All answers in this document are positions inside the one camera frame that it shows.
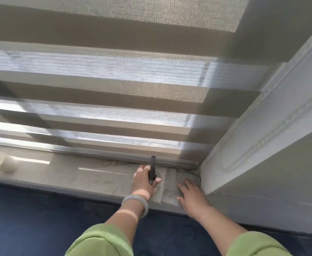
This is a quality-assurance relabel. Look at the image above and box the person's left hand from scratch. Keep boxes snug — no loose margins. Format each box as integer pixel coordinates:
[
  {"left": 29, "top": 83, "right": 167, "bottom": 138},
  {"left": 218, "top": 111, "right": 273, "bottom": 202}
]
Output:
[{"left": 131, "top": 164, "right": 162, "bottom": 202}]

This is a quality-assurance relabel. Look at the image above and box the person's right hand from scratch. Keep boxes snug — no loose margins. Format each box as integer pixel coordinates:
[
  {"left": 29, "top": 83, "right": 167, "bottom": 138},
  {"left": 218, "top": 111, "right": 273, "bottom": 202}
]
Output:
[{"left": 175, "top": 179, "right": 212, "bottom": 219}]

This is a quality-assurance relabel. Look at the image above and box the grey cleaning cloth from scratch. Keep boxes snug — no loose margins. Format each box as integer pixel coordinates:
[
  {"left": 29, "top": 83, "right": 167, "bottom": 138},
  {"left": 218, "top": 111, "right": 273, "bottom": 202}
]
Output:
[{"left": 160, "top": 167, "right": 202, "bottom": 208}]

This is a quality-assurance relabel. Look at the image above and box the person's right forearm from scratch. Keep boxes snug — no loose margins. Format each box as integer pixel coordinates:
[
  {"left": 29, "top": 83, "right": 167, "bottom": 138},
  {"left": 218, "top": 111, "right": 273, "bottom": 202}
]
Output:
[{"left": 194, "top": 206, "right": 248, "bottom": 256}]

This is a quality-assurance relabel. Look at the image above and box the person's left forearm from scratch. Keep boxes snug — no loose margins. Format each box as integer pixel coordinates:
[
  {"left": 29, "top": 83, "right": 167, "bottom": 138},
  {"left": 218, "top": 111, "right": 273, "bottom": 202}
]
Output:
[{"left": 104, "top": 201, "right": 146, "bottom": 247}]

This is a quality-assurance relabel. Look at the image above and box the green right sleeve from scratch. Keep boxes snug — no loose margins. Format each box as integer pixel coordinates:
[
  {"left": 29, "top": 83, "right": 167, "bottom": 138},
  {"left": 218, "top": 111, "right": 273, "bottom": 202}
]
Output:
[{"left": 226, "top": 231, "right": 294, "bottom": 256}]

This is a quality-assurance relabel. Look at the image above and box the striped zebra window blind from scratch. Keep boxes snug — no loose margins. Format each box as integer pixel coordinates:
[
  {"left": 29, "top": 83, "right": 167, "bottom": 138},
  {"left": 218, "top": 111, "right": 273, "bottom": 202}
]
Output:
[{"left": 0, "top": 0, "right": 312, "bottom": 171}]

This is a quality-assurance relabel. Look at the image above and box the small beige sill item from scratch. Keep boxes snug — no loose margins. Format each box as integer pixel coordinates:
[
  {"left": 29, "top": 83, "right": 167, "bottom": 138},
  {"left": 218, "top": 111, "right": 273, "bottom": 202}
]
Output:
[{"left": 0, "top": 151, "right": 19, "bottom": 174}]

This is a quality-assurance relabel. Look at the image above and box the white jade bracelet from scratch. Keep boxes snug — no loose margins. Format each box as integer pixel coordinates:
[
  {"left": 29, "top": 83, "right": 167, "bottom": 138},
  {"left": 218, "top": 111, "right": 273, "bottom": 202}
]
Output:
[{"left": 121, "top": 194, "right": 149, "bottom": 219}]

